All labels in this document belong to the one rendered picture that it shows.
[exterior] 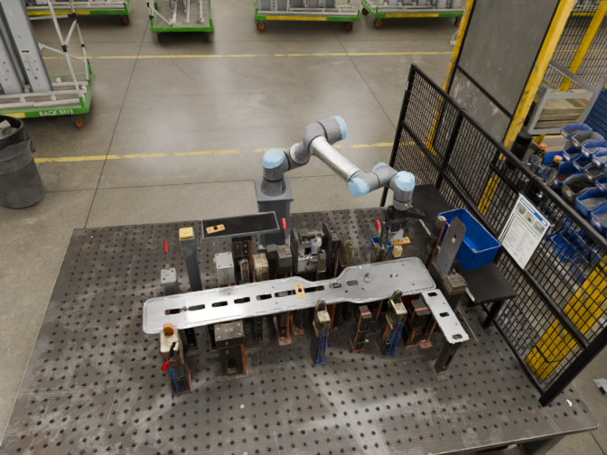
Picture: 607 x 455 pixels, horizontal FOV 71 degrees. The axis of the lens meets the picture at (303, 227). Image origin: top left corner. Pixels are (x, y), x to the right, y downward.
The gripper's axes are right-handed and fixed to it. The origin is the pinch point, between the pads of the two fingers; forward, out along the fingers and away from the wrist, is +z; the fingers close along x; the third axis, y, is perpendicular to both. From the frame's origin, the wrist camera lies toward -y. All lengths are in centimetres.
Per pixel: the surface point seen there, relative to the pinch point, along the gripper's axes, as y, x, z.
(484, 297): -35, 23, 28
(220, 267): 82, -12, 8
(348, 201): -35, -176, 132
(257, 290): 68, -4, 20
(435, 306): -11.5, 21.6, 28.2
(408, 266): -9.4, -4.3, 28.0
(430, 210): -39, -40, 28
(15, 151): 238, -222, 47
